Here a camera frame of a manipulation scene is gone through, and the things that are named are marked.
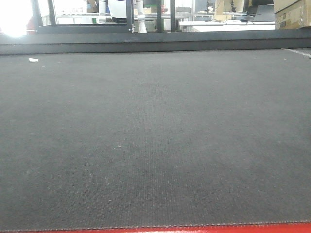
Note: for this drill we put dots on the dark grey fabric mat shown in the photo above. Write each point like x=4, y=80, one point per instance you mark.
x=91, y=141

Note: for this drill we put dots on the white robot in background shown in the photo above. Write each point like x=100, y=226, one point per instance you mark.
x=118, y=12

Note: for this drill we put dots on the white background table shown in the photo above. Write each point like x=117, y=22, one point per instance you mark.
x=231, y=25

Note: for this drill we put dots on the small white paper scrap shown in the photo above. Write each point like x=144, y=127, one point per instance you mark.
x=33, y=60

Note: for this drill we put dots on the grey laptop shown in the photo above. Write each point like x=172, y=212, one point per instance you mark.
x=264, y=13

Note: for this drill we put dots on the cardboard box at right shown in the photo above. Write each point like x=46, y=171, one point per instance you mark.
x=292, y=14

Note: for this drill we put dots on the black metal frame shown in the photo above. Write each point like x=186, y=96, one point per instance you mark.
x=81, y=17

